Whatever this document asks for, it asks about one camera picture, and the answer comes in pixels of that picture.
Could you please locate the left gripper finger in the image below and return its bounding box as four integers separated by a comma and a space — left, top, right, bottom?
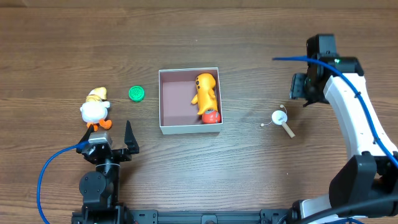
76, 124, 95, 153
124, 120, 139, 154

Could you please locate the white plush duck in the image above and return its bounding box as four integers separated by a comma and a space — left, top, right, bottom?
80, 86, 113, 131

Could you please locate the white rattle drum toy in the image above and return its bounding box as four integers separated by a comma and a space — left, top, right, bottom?
260, 105, 295, 139

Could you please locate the green round plastic toy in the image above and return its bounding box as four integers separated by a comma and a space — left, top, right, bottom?
128, 85, 145, 102

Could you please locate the red ball toy with eye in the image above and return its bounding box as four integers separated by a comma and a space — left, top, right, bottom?
201, 110, 221, 124

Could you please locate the orange dinosaur toy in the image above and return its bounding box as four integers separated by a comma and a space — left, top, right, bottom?
191, 73, 218, 115

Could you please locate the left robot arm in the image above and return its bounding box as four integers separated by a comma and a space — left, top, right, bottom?
71, 121, 139, 224

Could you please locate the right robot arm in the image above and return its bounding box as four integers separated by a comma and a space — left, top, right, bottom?
286, 34, 397, 223

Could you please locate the white box with pink interior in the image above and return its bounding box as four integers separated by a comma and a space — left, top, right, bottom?
159, 67, 223, 135

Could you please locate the left blue cable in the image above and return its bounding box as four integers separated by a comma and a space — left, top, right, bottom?
36, 141, 90, 224

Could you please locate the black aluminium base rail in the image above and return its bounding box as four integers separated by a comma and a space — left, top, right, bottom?
125, 209, 288, 224

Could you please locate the thick black cable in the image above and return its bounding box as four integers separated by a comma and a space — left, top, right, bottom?
297, 192, 398, 224

